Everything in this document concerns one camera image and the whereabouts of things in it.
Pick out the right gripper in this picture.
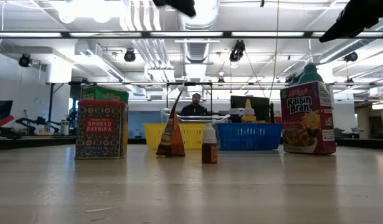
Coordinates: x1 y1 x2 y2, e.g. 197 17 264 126
318 0 383 44

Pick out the yellow squeeze bottle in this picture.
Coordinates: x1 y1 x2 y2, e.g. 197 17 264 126
242 98 257 124

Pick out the brown triangular snack packet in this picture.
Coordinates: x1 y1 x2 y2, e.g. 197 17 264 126
155 81 186 157

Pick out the blue plastic basket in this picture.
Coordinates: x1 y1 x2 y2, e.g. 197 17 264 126
216 123 283 151

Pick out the red-lidded smoked paprika tin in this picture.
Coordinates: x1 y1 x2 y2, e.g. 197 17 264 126
74 100 129 161

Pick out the brown white-capped dropper bottle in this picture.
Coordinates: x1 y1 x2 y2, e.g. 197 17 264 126
201 123 219 165

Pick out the black ceiling spotlight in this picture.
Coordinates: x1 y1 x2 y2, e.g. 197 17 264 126
343 51 359 62
17 53 32 68
229 39 247 63
123 49 137 63

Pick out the teal box grater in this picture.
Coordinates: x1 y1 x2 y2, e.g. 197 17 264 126
291 63 324 85

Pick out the seated person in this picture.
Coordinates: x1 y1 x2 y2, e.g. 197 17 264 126
179 92 209 117

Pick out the Raisin Bran cereal box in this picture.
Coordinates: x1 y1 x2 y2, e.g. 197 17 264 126
280 80 337 156

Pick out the clear plastic bin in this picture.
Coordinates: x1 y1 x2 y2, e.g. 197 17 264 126
159 108 231 124

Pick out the black monitor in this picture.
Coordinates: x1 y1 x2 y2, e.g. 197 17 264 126
230 95 270 124

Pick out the small green cereal box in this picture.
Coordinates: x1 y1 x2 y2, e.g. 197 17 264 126
82 85 130 105

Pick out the yellow plastic basket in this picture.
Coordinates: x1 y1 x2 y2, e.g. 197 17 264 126
143 123 210 151

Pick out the blue steel column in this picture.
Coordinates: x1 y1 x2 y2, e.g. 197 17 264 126
47 83 55 130

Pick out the red bar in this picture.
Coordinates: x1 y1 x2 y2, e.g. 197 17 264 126
0 114 16 128

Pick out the silver ventilation duct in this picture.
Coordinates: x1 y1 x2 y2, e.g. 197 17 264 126
177 0 222 65

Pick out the black wall screen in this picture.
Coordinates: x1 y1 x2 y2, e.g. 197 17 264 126
0 100 14 121

